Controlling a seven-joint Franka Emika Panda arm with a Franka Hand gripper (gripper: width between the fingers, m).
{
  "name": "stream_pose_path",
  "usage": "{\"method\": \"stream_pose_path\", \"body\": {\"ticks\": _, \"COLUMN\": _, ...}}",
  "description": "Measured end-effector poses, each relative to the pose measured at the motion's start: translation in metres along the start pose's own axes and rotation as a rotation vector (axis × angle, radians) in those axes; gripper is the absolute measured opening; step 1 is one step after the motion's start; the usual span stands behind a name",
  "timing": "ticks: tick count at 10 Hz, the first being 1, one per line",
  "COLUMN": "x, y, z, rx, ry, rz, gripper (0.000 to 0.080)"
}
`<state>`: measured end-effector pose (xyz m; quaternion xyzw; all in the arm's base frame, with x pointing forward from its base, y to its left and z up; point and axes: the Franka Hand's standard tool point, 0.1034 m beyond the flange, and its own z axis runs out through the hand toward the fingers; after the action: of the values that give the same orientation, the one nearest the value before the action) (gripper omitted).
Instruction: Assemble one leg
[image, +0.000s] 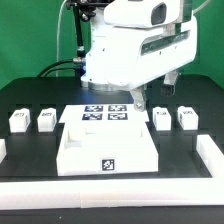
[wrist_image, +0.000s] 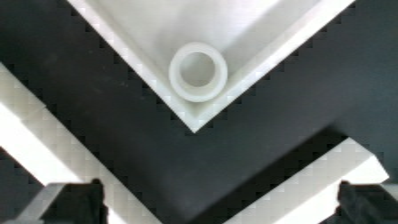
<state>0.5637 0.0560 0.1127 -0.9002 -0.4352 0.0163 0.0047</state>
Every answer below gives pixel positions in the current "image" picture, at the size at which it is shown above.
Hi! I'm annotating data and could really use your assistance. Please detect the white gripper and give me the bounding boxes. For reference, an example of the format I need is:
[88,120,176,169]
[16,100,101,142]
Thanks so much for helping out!
[103,0,198,112]

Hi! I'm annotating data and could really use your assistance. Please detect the white square table top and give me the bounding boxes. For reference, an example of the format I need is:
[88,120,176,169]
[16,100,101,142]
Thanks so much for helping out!
[56,121,158,176]

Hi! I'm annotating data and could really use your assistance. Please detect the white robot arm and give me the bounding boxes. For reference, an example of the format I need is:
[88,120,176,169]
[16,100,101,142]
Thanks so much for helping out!
[79,0,197,111]

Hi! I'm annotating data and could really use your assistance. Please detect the white marker sheet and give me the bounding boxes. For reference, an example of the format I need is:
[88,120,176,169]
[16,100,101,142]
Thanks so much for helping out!
[59,104,149,123]

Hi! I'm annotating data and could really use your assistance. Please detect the white u-shaped obstacle fence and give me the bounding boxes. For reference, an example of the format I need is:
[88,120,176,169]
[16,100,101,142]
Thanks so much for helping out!
[0,134,224,210]

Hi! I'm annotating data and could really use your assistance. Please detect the black cables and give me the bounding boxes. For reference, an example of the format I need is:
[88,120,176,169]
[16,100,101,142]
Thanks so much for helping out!
[36,58,84,78]

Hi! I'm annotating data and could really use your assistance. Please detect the black camera pole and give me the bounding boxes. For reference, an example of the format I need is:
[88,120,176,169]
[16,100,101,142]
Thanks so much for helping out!
[66,0,114,58]

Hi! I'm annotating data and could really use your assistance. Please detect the white cable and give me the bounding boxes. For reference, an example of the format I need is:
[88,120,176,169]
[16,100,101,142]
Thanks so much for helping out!
[55,0,69,78]

